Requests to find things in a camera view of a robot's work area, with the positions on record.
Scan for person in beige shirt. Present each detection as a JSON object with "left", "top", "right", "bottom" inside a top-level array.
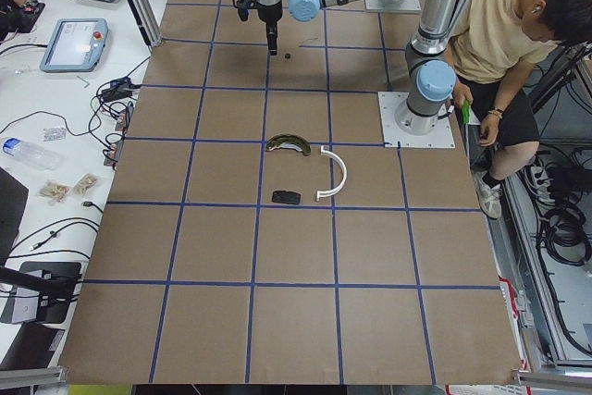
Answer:
[{"left": 444, "top": 0, "right": 591, "bottom": 219}]

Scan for bag of small parts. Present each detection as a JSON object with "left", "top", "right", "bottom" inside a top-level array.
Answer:
[{"left": 39, "top": 180, "right": 70, "bottom": 202}]

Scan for green handled tool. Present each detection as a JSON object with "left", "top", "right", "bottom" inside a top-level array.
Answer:
[{"left": 462, "top": 100, "right": 472, "bottom": 125}]

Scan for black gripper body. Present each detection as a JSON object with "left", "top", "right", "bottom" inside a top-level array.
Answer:
[{"left": 256, "top": 0, "right": 283, "bottom": 25}]

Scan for plastic water bottle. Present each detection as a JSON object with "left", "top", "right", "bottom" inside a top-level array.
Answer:
[{"left": 1, "top": 137, "right": 63, "bottom": 170}]

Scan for green brake shoe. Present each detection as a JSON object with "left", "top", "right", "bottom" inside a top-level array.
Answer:
[{"left": 265, "top": 133, "right": 312, "bottom": 156}]

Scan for white curved plastic part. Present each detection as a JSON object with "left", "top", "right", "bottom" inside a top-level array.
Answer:
[{"left": 314, "top": 144, "right": 349, "bottom": 203}]

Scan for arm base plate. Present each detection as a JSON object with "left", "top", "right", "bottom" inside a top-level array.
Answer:
[
  {"left": 377, "top": 92, "right": 455, "bottom": 149},
  {"left": 364, "top": 0, "right": 422, "bottom": 14}
]

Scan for black brake pad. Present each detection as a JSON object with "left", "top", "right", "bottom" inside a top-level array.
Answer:
[{"left": 271, "top": 190, "right": 302, "bottom": 205}]

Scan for near teach pendant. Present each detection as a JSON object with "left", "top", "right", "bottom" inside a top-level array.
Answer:
[{"left": 40, "top": 19, "right": 109, "bottom": 73}]

